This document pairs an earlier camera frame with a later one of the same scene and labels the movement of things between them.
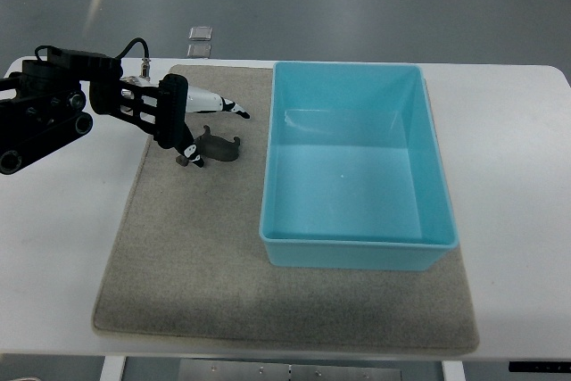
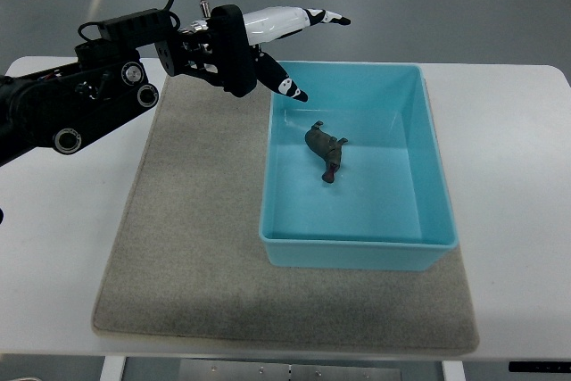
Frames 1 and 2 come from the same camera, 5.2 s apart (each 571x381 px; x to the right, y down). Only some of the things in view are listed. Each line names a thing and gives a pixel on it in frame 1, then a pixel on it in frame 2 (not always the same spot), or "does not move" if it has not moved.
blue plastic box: x=353 y=172 does not move
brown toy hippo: x=213 y=147 to x=326 y=147
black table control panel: x=540 y=367 does not move
